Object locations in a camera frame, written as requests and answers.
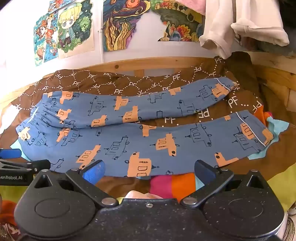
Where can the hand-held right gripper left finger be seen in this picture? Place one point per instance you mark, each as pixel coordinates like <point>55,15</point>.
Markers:
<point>93,173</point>

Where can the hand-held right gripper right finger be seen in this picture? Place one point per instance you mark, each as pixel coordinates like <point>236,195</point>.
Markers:
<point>203,173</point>

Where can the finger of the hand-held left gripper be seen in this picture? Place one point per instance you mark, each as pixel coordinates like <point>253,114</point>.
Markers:
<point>9,153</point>
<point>34,165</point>

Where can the blue patterned pants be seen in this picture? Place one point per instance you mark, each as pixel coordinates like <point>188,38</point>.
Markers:
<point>138,143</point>

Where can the colourful printed blanket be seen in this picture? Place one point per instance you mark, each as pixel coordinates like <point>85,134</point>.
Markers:
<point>182,185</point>

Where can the brown patterned blanket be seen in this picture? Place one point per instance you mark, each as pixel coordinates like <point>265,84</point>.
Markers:
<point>185,74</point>

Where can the white hanging garment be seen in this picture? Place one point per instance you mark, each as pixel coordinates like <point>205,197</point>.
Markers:
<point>222,25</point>

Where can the pink hanging cloth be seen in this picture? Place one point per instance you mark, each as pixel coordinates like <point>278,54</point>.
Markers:
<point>192,5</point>

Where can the wooden bed frame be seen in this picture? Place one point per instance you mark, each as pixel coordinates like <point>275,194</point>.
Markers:
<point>138,66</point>

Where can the orange-haired figure wall poster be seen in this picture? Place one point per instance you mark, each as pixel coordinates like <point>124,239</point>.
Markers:
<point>45,41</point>

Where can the blond figure wall poster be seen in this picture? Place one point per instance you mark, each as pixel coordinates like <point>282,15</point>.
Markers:
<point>74,27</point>

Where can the torn colourful wall poster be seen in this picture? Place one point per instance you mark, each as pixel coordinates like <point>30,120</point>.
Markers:
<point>182,25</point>

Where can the swirl pattern wall poster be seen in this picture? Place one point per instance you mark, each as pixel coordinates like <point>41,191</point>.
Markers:
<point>120,25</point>

